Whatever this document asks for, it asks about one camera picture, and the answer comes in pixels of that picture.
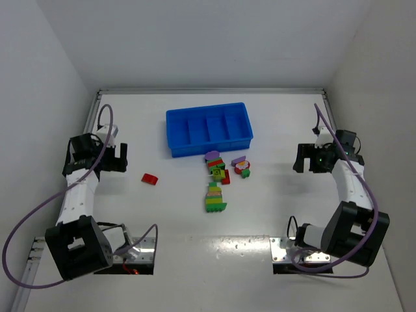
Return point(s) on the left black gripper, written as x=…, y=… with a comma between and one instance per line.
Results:
x=114, y=159

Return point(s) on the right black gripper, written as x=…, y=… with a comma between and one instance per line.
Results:
x=303, y=159

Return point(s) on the red curved lego brick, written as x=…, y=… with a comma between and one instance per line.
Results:
x=149, y=179

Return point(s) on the red flower lego brick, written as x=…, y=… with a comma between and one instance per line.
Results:
x=241, y=166

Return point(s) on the lime green lego brick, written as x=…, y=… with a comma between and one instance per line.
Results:
x=218, y=174

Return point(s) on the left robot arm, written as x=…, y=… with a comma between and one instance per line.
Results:
x=77, y=243

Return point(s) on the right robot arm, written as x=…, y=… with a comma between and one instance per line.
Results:
x=354, y=215

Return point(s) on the blue divided plastic bin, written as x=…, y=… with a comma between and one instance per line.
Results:
x=198, y=130

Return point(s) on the purple round lego brick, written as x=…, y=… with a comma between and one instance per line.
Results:
x=212, y=155

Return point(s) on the green red striped lego stack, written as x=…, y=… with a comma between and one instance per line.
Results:
x=216, y=163

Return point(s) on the green yellow lego stack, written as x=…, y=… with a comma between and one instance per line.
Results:
x=214, y=200

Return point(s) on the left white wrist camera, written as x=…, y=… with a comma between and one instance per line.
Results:
x=107, y=133

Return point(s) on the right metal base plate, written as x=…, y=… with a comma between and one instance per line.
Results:
x=282, y=251

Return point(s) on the metal base plate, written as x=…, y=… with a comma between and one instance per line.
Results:
x=141, y=254
x=282, y=251

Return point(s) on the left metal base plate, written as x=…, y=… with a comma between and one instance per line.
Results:
x=141, y=254

